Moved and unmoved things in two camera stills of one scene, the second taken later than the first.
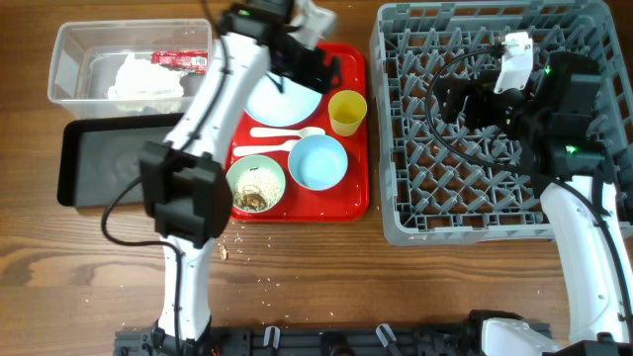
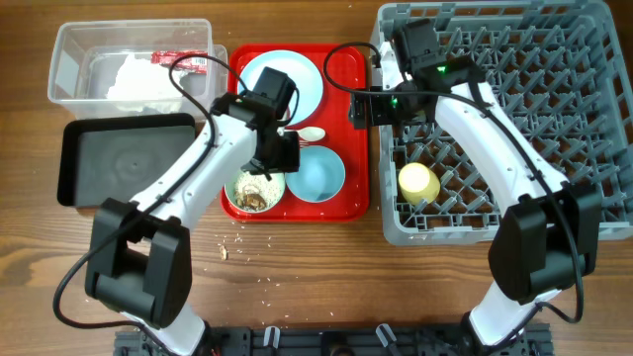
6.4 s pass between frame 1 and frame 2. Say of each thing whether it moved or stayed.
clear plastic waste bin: stayed
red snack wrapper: stayed
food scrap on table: stayed
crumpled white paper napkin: stayed
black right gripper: moved
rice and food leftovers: stayed
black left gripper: moved
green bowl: stayed
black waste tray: stayed
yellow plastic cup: moved
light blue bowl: moved
